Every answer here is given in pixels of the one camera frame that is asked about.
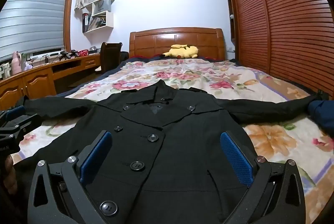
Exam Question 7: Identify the floral blanket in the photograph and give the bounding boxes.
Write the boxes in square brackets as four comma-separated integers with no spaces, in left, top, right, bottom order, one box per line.
[16,58,334,224]

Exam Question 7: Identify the wooden bed headboard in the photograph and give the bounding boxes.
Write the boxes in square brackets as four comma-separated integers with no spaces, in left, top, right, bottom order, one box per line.
[129,28,225,61]

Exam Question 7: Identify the white wall shelf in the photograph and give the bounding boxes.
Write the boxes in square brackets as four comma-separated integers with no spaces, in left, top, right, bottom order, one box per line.
[82,0,115,33]

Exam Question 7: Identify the stack of books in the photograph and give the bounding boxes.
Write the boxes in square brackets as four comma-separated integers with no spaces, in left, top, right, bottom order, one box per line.
[88,16,106,31]

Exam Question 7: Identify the wooden louvered wardrobe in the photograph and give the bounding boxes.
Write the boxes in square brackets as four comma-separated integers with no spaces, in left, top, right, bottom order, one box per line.
[220,0,334,99]

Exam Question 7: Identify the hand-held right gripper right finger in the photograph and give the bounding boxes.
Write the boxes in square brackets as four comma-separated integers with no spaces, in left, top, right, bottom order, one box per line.
[220,131,306,224]

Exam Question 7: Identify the dark brown chair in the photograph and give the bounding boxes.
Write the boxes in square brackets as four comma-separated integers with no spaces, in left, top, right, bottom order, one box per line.
[100,42,123,74]

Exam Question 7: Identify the grey paper bag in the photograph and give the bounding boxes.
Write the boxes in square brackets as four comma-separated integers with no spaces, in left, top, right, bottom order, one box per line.
[95,0,112,15]

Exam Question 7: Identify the black tripod device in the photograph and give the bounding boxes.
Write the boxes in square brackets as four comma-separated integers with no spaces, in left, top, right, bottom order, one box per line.
[60,50,79,60]

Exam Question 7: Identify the navy blue garment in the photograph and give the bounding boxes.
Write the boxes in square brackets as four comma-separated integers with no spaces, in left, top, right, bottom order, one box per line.
[307,100,334,136]

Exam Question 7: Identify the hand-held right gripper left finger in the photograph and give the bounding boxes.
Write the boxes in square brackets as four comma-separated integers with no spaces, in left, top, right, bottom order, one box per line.
[27,130,113,224]

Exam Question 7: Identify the yellow plush toy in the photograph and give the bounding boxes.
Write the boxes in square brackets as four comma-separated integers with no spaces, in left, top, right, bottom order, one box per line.
[162,44,199,59]

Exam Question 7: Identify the wooden desk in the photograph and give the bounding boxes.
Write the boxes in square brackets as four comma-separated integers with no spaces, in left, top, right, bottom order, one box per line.
[0,50,102,107]

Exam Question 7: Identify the black buttoned coat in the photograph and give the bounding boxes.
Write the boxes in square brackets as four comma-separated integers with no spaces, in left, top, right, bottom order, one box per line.
[25,80,324,224]

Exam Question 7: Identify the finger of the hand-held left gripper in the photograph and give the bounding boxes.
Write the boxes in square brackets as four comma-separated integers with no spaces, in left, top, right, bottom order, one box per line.
[0,114,41,140]
[5,106,27,121]

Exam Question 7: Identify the pink bottle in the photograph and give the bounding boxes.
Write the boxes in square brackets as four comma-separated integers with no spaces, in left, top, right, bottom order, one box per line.
[12,51,22,74]

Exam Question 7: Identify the person's left hand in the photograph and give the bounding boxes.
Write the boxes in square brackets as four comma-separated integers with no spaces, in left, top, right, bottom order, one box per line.
[4,155,18,196]

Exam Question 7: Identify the window with grey blind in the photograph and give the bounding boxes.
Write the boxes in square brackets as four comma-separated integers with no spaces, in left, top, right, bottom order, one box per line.
[0,0,77,61]

